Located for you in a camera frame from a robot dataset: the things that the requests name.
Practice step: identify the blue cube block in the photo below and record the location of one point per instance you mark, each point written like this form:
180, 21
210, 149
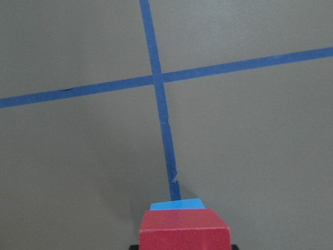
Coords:
192, 203

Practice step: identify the red cube block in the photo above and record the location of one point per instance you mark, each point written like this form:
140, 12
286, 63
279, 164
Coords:
184, 229

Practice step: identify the long blue tape line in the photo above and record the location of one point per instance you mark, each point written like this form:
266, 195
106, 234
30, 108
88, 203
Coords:
167, 77

